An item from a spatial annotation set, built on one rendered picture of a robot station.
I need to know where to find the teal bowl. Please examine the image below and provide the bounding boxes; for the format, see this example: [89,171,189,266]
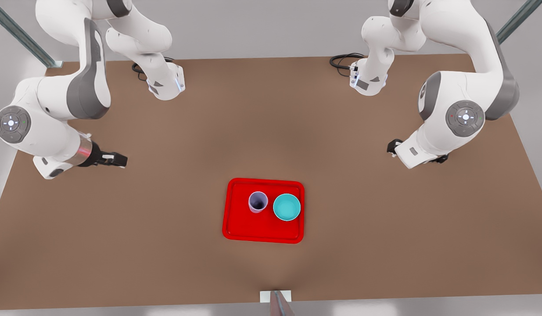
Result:
[273,194,302,222]

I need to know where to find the lilac cup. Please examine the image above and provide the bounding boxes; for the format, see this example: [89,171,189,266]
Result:
[248,191,269,214]

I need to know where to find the red plastic tray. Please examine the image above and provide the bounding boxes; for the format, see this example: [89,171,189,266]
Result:
[222,178,305,244]

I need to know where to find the black cable loop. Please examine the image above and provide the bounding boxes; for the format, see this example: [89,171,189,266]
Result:
[329,53,366,71]
[131,56,175,82]

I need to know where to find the silver frame post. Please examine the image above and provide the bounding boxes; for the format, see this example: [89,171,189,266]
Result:
[496,0,542,45]
[0,0,64,68]
[259,289,295,316]

